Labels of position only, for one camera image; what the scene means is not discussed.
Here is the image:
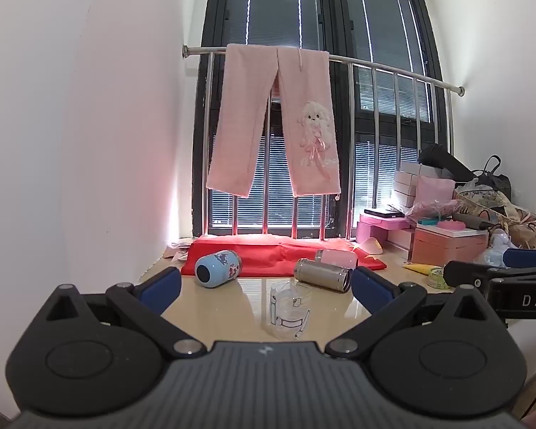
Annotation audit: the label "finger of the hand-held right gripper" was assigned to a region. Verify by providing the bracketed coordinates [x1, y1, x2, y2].
[503, 247, 536, 269]
[443, 260, 536, 288]

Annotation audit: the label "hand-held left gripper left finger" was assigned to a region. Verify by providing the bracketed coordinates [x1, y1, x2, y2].
[45, 267, 208, 359]

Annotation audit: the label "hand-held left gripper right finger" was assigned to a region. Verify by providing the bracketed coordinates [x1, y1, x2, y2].
[324, 266, 493, 359]

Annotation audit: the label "clear glass cup cartoon print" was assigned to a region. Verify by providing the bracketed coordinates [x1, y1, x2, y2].
[263, 280, 313, 341]

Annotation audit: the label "pink thermos cup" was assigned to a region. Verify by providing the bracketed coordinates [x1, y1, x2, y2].
[314, 250, 358, 269]

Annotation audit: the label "stainless steel cup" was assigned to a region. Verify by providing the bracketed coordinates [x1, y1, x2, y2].
[293, 258, 353, 294]

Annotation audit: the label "blue cartoon cup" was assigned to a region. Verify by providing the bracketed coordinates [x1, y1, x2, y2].
[194, 250, 242, 288]

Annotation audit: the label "small green white tub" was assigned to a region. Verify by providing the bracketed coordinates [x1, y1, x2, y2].
[428, 267, 448, 290]

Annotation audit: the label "white blue plastic bag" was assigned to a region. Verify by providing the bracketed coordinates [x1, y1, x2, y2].
[472, 228, 520, 270]

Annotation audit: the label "large pink box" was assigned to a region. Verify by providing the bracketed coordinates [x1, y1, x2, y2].
[410, 225, 490, 265]

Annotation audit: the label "white papers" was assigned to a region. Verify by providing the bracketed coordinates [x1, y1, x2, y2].
[162, 240, 194, 261]

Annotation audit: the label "white cone shaped item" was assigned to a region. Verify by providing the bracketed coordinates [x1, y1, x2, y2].
[356, 237, 384, 256]

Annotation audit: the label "yellow tube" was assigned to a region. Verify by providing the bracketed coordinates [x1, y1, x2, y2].
[401, 262, 435, 276]

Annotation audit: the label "beige patterned tote bag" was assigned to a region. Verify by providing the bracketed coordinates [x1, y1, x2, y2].
[455, 189, 536, 248]

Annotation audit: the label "pink plastic wrap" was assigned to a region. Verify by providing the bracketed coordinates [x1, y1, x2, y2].
[403, 199, 464, 223]

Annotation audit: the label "flat black device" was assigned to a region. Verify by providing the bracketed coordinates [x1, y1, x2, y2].
[364, 207, 406, 219]

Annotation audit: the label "black handbag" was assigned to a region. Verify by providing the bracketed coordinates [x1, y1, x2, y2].
[470, 155, 513, 203]

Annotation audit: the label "pink paper bag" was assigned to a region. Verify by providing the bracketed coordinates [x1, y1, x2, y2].
[415, 176, 456, 207]

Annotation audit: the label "red cloth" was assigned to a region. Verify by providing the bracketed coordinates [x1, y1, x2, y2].
[180, 234, 386, 277]

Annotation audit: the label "stack of white boxes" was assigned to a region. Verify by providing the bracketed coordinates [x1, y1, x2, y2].
[392, 160, 457, 208]

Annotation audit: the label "black bag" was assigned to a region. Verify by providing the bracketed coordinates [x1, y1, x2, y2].
[417, 143, 475, 180]

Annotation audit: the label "pink fleece pants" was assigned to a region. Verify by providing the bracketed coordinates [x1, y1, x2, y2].
[205, 43, 343, 198]

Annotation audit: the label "metal window railing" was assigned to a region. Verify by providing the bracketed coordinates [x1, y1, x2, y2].
[182, 45, 466, 242]

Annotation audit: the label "black framed window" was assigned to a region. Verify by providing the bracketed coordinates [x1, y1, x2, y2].
[191, 0, 444, 240]

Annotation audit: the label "black roller handle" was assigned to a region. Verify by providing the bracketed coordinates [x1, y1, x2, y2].
[450, 213, 496, 230]

